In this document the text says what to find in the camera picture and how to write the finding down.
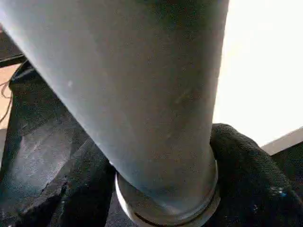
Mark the white plastic table leg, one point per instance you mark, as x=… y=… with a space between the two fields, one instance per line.
x=142 y=94

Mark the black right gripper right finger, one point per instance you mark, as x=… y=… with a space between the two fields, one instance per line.
x=248 y=184

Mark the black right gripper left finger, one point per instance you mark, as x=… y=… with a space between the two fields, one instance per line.
x=82 y=194

